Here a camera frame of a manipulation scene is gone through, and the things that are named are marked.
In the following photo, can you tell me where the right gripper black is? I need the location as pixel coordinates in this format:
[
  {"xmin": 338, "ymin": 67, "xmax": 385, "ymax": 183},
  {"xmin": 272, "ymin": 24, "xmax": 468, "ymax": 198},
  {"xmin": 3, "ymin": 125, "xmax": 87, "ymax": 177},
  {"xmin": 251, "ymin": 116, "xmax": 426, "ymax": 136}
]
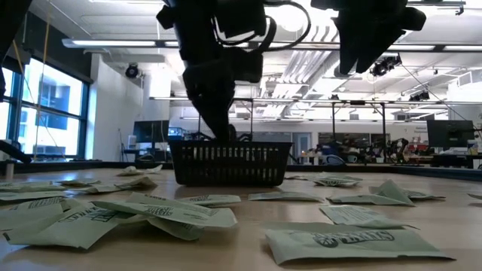
[{"xmin": 310, "ymin": 0, "xmax": 407, "ymax": 75}]

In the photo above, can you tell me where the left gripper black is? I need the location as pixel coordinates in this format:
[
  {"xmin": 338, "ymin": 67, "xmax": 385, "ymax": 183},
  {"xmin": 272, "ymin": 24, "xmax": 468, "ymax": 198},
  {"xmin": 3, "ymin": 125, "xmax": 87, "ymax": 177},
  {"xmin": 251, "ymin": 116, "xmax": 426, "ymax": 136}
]
[{"xmin": 156, "ymin": 0, "xmax": 264, "ymax": 141}]

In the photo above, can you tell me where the black slotted plastic basket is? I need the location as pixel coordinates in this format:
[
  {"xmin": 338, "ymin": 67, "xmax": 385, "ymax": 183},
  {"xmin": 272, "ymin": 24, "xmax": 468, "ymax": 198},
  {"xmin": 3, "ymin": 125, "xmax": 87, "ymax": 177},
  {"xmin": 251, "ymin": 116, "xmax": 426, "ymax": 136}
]
[{"xmin": 168, "ymin": 140, "xmax": 294, "ymax": 187}]

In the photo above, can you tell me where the black computer monitor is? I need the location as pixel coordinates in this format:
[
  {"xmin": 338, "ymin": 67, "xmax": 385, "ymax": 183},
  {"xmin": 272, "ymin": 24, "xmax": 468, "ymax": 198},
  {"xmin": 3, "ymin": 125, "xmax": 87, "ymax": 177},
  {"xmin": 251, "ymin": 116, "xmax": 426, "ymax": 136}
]
[
  {"xmin": 133, "ymin": 120, "xmax": 170, "ymax": 144},
  {"xmin": 426, "ymin": 119, "xmax": 475, "ymax": 149}
]

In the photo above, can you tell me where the long ceiling light strip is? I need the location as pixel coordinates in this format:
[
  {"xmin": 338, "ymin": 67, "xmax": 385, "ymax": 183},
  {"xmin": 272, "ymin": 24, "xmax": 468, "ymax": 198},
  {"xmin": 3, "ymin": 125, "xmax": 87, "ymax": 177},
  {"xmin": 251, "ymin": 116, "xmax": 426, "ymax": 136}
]
[{"xmin": 62, "ymin": 37, "xmax": 482, "ymax": 53}]

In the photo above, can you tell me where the blue framed window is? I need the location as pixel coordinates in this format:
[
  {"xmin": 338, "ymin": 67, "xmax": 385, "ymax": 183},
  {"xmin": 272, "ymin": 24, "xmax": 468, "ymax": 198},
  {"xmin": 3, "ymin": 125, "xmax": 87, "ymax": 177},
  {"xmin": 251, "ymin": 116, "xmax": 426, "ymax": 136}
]
[{"xmin": 0, "ymin": 56, "xmax": 91, "ymax": 161}]

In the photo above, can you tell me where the black ceiling camera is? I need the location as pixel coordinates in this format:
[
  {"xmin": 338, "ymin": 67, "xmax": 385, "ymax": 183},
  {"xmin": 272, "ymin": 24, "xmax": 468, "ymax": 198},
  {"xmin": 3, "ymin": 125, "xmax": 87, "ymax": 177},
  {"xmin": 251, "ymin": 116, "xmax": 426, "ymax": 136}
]
[
  {"xmin": 124, "ymin": 62, "xmax": 141, "ymax": 79},
  {"xmin": 371, "ymin": 54, "xmax": 402, "ymax": 78}
]

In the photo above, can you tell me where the black background frame stand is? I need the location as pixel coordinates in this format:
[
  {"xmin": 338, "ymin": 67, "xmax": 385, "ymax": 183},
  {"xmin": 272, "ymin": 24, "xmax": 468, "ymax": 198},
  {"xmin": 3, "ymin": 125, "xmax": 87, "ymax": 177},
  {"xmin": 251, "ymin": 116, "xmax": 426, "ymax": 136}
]
[
  {"xmin": 331, "ymin": 99, "xmax": 388, "ymax": 151},
  {"xmin": 197, "ymin": 96, "xmax": 255, "ymax": 142}
]

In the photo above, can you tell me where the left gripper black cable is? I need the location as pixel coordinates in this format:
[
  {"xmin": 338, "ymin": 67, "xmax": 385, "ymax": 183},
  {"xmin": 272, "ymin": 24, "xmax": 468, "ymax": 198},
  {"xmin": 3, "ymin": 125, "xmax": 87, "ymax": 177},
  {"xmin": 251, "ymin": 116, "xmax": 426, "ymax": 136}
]
[{"xmin": 212, "ymin": 0, "xmax": 313, "ymax": 53}]

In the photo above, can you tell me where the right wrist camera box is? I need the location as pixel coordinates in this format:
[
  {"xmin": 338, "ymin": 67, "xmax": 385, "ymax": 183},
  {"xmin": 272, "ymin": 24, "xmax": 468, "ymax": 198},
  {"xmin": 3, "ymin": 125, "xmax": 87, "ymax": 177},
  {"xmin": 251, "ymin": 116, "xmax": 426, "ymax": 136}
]
[{"xmin": 399, "ymin": 6, "xmax": 429, "ymax": 33}]

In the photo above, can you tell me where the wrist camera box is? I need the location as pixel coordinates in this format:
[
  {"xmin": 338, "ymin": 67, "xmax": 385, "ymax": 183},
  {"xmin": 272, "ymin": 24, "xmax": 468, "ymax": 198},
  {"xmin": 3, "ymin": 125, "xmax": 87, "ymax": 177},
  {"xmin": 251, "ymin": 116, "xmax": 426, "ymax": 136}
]
[
  {"xmin": 399, "ymin": 6, "xmax": 429, "ymax": 33},
  {"xmin": 213, "ymin": 0, "xmax": 268, "ymax": 41}
]

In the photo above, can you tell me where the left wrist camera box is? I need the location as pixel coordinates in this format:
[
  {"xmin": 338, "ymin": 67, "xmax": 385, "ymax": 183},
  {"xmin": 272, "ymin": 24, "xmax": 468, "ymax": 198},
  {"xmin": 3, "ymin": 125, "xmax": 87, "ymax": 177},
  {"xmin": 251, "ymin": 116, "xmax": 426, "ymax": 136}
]
[{"xmin": 213, "ymin": 0, "xmax": 268, "ymax": 41}]

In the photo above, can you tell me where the yellow power cable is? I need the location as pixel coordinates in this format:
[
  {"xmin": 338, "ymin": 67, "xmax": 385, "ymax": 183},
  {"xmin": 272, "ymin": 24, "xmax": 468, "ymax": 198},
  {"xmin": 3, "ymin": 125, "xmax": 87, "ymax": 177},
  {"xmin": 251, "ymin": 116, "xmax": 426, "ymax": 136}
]
[{"xmin": 32, "ymin": 14, "xmax": 52, "ymax": 151}]

